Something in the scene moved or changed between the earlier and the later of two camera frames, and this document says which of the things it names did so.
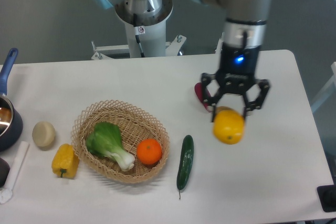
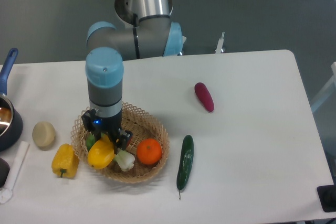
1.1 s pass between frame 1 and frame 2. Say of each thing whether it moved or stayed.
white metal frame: stayed
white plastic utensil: stayed
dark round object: stayed
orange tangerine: stayed
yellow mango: moved
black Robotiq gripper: moved
